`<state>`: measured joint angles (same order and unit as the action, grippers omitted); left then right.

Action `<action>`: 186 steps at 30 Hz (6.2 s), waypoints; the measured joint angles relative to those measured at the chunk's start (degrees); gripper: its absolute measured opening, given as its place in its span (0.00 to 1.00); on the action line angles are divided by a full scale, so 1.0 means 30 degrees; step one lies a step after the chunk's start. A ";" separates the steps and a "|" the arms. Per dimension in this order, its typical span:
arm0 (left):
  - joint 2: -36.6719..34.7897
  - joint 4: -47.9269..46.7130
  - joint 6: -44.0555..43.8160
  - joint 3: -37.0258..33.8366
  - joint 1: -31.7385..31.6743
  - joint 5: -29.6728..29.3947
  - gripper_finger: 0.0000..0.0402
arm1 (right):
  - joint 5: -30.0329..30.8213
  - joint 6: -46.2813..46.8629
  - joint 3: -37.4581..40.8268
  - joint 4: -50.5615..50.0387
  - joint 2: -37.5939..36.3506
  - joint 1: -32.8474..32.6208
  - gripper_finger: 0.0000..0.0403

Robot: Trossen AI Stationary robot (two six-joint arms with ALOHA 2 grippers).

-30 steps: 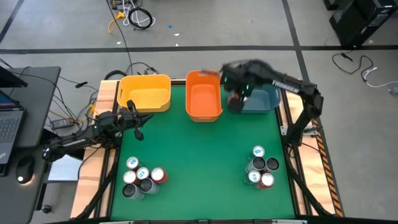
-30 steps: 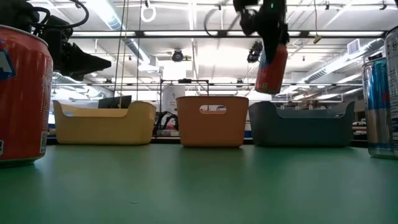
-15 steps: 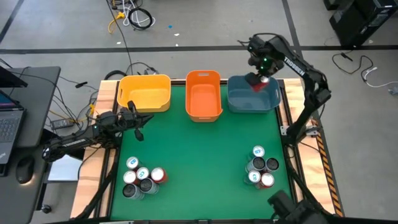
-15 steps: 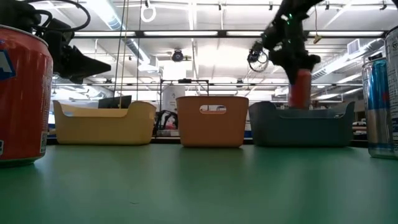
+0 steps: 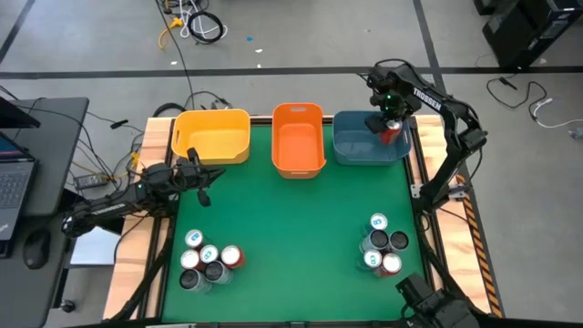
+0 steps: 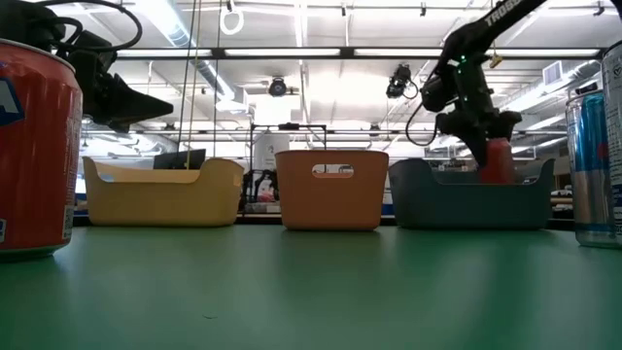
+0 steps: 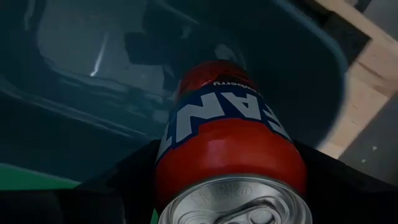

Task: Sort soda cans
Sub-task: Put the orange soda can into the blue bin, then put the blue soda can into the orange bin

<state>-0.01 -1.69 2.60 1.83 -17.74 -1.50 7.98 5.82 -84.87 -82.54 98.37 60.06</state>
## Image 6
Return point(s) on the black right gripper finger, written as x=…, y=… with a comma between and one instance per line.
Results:
x=478, y=148

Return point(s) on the red Fanta soda can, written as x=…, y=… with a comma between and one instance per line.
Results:
x=500, y=163
x=39, y=160

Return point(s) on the dark teal plastic bin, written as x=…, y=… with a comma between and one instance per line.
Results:
x=466, y=206

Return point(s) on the yellow plastic bin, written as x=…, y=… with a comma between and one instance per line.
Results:
x=160, y=199

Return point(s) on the silver blue Red Bull can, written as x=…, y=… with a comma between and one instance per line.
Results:
x=588, y=170

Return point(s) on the orange plastic bin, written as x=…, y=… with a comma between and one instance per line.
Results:
x=330, y=204

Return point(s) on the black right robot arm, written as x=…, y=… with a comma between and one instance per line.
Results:
x=466, y=82

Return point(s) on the yellow hanging hook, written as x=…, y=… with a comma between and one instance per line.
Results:
x=495, y=60

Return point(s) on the black computer monitor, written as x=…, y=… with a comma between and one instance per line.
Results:
x=184, y=159

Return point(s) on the white air vent grille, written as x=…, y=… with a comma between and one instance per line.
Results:
x=552, y=73

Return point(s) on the background wooden workbench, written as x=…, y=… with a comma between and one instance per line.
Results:
x=563, y=192

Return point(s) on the black ceiling speaker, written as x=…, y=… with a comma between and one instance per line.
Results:
x=587, y=87

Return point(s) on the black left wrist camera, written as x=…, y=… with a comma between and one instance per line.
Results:
x=92, y=46

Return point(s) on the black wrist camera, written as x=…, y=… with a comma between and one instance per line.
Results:
x=92, y=46
x=444, y=124

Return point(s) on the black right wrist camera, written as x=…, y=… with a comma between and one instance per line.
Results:
x=444, y=124

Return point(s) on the silver ceiling air duct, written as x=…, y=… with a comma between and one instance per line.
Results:
x=180, y=34
x=534, y=94

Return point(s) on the black overhead rig camera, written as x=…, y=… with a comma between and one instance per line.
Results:
x=398, y=80

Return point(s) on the black ceiling dome camera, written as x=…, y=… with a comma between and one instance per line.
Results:
x=278, y=87

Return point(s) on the black metal frame stand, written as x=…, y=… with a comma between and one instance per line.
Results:
x=291, y=127

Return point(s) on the overhead LED light bar frame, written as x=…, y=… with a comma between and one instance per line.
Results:
x=347, y=52

